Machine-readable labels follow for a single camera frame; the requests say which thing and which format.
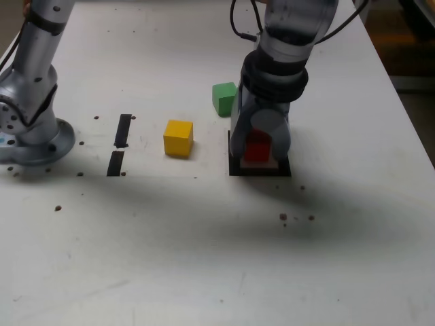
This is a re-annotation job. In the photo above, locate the green cube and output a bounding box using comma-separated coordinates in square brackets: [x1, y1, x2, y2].
[211, 81, 238, 118]

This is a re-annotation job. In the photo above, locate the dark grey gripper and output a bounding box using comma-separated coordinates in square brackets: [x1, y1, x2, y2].
[228, 84, 293, 162]

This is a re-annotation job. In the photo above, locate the black tape strip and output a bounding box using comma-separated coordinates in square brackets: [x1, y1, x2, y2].
[106, 113, 133, 178]

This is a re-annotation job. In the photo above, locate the red cube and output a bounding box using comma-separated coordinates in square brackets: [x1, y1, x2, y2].
[244, 128, 273, 162]

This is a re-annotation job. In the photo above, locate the yellow cube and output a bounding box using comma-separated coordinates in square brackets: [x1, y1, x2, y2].
[162, 120, 194, 160]

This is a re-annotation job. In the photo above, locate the thin black cable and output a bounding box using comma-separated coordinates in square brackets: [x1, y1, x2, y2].
[0, 9, 33, 73]

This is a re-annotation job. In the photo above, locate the black tape square outline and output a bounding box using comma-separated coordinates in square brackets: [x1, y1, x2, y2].
[226, 130, 293, 177]

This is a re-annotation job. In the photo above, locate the grey metal beam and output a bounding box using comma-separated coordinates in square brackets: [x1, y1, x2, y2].
[389, 75, 435, 92]

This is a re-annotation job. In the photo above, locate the grey metal post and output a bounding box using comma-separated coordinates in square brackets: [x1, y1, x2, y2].
[352, 0, 374, 26]

